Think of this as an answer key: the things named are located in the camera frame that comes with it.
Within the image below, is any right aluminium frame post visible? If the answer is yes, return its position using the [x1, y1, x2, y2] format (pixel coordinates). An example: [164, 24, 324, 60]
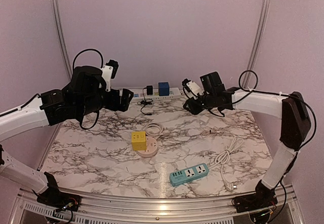
[239, 0, 274, 94]

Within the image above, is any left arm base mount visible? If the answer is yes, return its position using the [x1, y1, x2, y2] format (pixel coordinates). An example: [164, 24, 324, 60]
[36, 172, 80, 211]

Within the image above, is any yellow cube power socket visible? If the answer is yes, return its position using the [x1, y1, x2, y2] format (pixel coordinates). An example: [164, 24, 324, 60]
[131, 131, 147, 151]

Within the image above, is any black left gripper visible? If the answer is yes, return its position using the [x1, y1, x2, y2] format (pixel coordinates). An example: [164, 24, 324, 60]
[76, 88, 134, 117]

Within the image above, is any aluminium front rail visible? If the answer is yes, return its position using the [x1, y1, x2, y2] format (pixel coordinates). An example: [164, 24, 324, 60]
[8, 185, 305, 223]

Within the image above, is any white multicolour power strip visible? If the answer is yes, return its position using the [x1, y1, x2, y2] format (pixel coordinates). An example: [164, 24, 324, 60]
[130, 88, 182, 102]

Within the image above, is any white USB charger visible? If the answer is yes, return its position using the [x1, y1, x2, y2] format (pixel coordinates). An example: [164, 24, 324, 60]
[199, 116, 209, 125]

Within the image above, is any black power adapter with cable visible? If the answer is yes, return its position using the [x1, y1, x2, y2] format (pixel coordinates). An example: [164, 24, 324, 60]
[137, 85, 153, 116]

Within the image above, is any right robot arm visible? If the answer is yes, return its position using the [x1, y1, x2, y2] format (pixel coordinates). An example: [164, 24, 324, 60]
[182, 71, 317, 208]

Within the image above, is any white teal strip cable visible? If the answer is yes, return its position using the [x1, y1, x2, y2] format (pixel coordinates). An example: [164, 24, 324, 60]
[209, 136, 245, 192]

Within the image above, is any left aluminium frame post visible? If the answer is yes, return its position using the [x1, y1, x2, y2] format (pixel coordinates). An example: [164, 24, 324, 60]
[51, 0, 73, 80]

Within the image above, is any pink round power socket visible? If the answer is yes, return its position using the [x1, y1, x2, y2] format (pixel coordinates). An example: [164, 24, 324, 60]
[136, 136, 158, 158]

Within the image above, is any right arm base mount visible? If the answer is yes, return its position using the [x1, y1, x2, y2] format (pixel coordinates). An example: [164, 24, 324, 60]
[232, 181, 278, 213]

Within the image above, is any pink USB cable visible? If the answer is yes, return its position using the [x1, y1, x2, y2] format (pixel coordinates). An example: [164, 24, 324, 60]
[202, 129, 226, 136]

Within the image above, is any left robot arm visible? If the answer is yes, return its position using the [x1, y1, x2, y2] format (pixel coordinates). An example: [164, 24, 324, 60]
[1, 60, 134, 206]

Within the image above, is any aluminium frame post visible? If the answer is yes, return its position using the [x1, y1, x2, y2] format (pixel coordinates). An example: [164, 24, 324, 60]
[239, 0, 274, 94]
[51, 0, 73, 80]

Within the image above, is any teal power strip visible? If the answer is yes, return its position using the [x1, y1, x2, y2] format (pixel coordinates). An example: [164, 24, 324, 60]
[169, 163, 209, 186]

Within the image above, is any blue cube power socket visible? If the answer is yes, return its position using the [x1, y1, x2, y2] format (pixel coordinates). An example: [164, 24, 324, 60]
[158, 82, 170, 96]

